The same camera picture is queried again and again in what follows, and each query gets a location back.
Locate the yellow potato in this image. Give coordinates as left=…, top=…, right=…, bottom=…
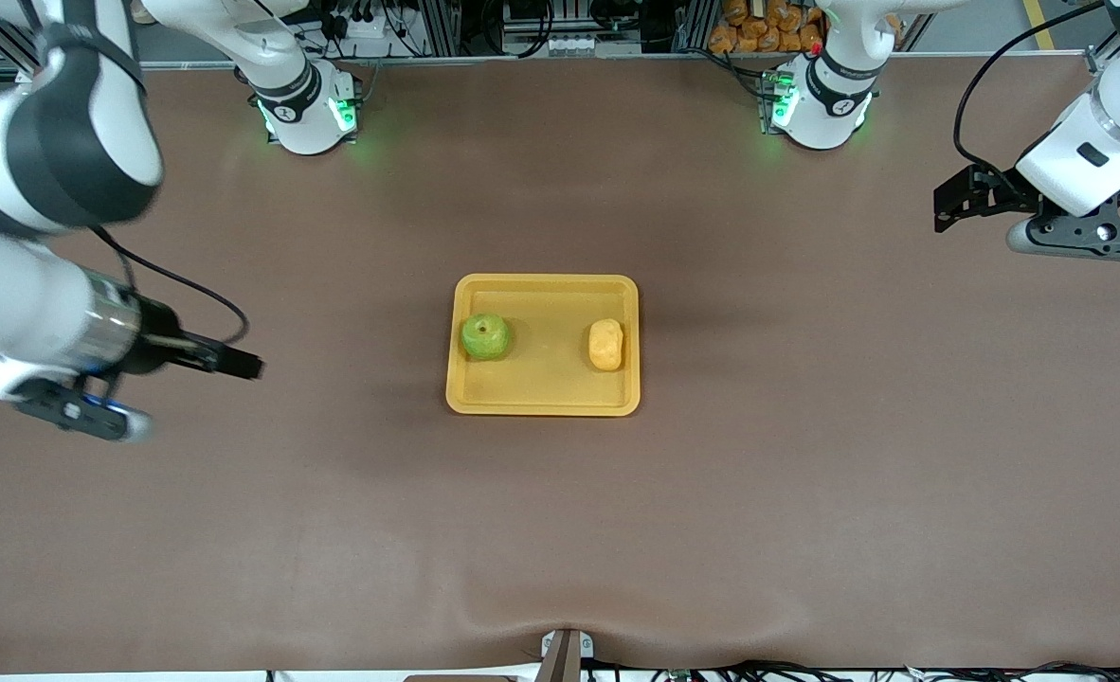
left=586, top=318, right=626, bottom=372

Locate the brown table mat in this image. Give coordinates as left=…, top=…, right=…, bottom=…
left=0, top=57, right=1120, bottom=675

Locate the yellow plastic tray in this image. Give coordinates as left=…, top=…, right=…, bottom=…
left=445, top=274, right=641, bottom=418

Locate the metal table edge rail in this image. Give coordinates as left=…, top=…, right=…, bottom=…
left=138, top=51, right=1093, bottom=71

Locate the white power strip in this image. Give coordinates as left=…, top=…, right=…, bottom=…
left=326, top=0, right=401, bottom=41

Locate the bag of orange snacks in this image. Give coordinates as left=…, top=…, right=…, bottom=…
left=709, top=0, right=827, bottom=55

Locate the green apple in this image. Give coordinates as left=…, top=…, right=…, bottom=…
left=460, top=313, right=513, bottom=363

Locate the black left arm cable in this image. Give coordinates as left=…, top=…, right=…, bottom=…
left=952, top=0, right=1107, bottom=191

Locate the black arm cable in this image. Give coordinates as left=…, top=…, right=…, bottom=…
left=952, top=0, right=1107, bottom=191
left=90, top=224, right=251, bottom=348

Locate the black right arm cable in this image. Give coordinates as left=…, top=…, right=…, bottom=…
left=90, top=224, right=251, bottom=348

